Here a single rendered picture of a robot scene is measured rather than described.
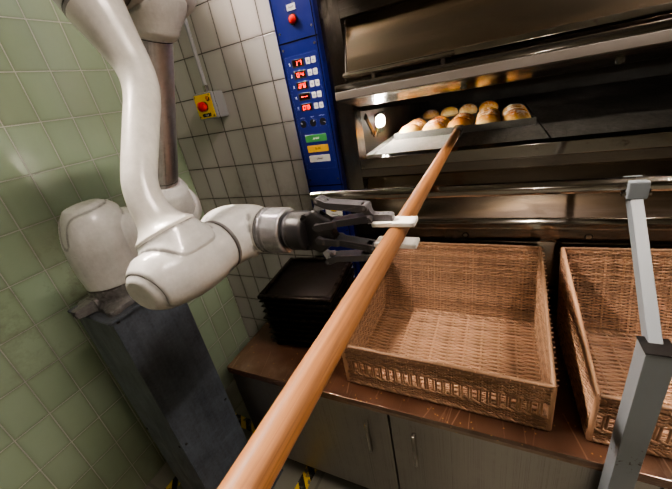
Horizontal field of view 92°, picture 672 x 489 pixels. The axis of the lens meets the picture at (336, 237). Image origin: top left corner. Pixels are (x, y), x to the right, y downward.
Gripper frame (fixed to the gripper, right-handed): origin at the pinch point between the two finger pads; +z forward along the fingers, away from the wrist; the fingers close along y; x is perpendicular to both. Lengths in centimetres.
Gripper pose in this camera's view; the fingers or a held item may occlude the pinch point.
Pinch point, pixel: (396, 232)
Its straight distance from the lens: 53.9
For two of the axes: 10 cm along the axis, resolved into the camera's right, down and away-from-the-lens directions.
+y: 1.7, 9.0, 4.0
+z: 9.0, 0.2, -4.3
